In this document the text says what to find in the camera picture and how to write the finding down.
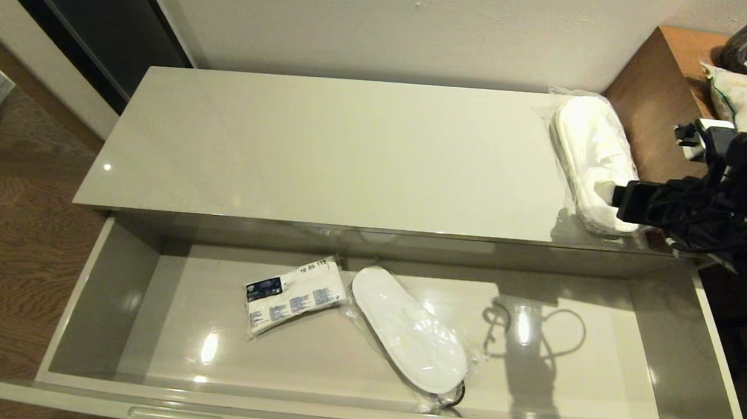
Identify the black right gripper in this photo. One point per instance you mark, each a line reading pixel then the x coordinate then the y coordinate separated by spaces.
pixel 637 201

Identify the white slippers plastic wrap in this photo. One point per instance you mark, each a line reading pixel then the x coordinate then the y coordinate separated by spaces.
pixel 591 146

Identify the cream glossy wide drawer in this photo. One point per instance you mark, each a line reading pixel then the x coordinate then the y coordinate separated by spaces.
pixel 336 371

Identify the white printed plastic packet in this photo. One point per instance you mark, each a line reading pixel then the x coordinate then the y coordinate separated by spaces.
pixel 295 296

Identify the brown wooden side table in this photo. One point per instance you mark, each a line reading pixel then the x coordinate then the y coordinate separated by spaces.
pixel 656 117

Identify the white slippers flat in plastic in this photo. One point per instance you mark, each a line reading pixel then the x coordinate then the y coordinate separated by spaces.
pixel 411 334

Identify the cream glossy low cabinet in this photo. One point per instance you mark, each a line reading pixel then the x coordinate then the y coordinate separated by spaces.
pixel 351 155

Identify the dark glass door panel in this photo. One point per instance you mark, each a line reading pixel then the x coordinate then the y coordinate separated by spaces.
pixel 98 13

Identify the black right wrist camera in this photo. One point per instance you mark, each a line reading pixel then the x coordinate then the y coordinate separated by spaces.
pixel 704 137

